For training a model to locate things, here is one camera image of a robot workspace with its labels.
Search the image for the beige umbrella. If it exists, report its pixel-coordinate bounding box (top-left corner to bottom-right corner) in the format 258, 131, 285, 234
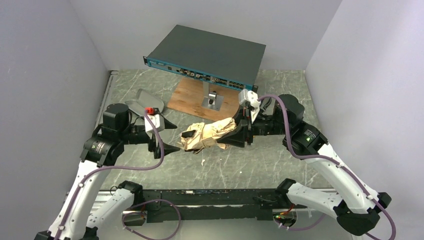
179, 117, 237, 154

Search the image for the grey black umbrella case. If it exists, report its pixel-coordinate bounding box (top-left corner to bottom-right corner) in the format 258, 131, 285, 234
124, 88, 165, 117

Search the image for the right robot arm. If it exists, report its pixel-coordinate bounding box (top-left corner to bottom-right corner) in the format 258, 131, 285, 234
218, 89, 392, 236

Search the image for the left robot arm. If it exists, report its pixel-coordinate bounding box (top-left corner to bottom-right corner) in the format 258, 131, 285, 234
35, 103, 179, 240

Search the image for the wooden base board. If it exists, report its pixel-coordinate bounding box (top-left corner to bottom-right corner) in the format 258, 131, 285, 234
167, 77, 240, 121

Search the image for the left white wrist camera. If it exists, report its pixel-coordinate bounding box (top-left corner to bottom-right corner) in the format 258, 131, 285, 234
144, 107, 165, 134

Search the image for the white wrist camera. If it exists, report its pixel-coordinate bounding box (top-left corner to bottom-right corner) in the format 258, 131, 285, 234
238, 89, 261, 124
144, 107, 165, 134

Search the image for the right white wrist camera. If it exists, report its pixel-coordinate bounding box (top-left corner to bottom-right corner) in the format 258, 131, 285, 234
238, 89, 261, 124

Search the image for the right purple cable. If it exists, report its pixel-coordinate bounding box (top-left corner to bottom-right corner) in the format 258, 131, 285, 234
258, 94, 397, 240

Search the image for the metal stand bracket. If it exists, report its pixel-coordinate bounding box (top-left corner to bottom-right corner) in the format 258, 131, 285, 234
201, 81, 224, 111

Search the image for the teal network switch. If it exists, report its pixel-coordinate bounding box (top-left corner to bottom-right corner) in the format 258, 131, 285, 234
143, 24, 266, 91

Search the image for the aluminium frame rail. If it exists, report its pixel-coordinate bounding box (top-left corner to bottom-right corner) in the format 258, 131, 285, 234
94, 70, 119, 129

